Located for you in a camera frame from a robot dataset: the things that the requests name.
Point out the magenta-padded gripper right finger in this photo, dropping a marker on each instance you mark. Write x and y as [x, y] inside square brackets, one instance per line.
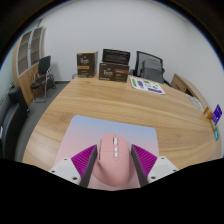
[160, 168]

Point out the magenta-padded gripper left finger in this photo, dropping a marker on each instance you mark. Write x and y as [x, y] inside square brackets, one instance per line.
[68, 168]

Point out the pink computer mouse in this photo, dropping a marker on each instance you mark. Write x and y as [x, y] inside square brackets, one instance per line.
[111, 163]

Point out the pink and blue mouse pad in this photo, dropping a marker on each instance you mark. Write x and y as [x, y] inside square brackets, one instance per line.
[100, 128]

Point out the green flat box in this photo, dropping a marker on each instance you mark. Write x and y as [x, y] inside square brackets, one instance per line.
[216, 134]

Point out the black sofa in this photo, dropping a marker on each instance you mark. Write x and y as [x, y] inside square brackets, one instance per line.
[11, 123]

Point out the orange wooden box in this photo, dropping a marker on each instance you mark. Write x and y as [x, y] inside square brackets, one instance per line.
[208, 113]

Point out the purple card package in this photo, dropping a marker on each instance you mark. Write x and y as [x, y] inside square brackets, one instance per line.
[217, 114]

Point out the white printed leaflet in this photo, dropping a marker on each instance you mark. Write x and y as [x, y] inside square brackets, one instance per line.
[146, 85]

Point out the wooden side desk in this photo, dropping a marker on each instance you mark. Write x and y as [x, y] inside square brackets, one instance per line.
[186, 86]

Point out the black visitor chair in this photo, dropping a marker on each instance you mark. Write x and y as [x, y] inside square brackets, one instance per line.
[42, 75]

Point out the black mesh office chair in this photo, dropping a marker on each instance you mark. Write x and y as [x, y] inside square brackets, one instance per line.
[150, 68]

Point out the tall brown printed box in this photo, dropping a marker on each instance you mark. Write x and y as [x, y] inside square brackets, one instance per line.
[86, 64]

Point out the brown cardboard box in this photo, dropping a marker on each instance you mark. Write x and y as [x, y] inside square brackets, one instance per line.
[114, 72]

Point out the wooden shelf unit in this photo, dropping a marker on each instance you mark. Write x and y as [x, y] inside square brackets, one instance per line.
[26, 56]

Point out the dark open box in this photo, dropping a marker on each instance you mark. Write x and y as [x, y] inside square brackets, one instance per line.
[116, 56]

